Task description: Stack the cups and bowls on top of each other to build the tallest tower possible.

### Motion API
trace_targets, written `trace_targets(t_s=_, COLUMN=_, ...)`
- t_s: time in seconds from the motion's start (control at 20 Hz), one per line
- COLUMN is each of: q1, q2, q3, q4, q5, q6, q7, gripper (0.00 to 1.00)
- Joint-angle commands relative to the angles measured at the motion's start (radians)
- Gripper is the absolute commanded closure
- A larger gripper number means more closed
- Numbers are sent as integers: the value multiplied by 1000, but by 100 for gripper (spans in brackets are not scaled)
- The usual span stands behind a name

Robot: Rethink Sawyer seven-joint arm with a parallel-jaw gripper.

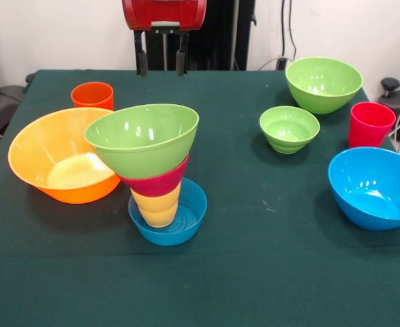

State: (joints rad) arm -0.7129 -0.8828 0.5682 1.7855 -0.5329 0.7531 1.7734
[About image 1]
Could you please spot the large orange plastic bowl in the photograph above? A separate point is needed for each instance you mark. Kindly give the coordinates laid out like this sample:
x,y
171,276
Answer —
x,y
32,146

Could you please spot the small blue plastic bowl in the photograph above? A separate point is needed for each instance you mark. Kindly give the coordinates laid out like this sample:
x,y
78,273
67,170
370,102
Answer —
x,y
196,211

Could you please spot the dark green table cloth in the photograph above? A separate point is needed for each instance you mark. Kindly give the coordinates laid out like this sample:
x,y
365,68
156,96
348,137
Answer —
x,y
254,272

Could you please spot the orange plastic cup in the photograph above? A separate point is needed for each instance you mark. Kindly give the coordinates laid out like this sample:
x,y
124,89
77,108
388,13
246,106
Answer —
x,y
92,98

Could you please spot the black round knob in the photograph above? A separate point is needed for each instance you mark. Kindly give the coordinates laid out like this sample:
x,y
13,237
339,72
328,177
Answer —
x,y
389,83

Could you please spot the black plug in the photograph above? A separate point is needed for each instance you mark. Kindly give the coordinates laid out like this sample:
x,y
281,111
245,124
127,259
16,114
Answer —
x,y
282,63

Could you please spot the black chair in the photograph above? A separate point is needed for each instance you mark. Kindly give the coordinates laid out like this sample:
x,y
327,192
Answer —
x,y
2,102

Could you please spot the red plastic cup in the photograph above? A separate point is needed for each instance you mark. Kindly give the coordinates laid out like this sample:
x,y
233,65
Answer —
x,y
370,134

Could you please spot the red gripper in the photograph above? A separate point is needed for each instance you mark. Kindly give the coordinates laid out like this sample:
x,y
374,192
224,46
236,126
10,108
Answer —
x,y
165,12

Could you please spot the small green plastic bowl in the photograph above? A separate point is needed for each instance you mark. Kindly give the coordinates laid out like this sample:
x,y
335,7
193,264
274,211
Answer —
x,y
288,143

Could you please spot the small pink plastic bowl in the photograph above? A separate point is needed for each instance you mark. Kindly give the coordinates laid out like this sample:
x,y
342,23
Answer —
x,y
152,187

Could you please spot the yellow plastic cup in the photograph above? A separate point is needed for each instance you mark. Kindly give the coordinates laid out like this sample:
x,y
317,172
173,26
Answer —
x,y
158,211

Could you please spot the large green plastic bowl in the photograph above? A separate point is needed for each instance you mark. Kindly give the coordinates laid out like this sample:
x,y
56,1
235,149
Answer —
x,y
324,100
141,160

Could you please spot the large blue plastic bowl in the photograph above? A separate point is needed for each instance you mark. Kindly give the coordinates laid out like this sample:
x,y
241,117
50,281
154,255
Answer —
x,y
356,211

